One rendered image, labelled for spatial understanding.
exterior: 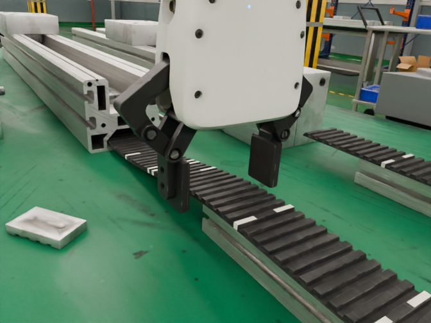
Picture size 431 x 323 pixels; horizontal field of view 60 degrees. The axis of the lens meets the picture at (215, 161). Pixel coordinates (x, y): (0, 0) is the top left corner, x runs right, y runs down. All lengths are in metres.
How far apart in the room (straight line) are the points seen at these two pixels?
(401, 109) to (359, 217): 0.40
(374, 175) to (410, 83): 0.33
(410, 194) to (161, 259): 0.24
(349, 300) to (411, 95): 0.55
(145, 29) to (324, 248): 0.64
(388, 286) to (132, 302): 0.14
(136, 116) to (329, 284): 0.15
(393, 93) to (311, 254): 0.53
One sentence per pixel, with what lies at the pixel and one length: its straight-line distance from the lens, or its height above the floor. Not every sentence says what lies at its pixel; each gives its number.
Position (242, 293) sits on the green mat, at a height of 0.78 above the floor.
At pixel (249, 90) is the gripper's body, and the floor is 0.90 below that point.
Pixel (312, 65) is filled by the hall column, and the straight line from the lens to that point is 3.85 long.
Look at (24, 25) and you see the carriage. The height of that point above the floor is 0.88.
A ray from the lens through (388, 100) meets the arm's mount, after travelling 0.74.
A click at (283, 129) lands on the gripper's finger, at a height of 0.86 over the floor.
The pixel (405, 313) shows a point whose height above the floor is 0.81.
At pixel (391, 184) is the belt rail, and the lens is 0.41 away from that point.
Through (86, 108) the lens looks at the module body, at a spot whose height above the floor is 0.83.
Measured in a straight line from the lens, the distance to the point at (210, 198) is 0.27.
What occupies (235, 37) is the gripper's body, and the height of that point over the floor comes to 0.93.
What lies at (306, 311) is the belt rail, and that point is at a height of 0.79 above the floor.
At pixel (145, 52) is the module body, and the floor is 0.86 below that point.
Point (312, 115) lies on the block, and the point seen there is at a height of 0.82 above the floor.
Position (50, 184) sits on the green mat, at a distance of 0.39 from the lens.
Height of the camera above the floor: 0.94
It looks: 23 degrees down
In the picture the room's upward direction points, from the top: 3 degrees clockwise
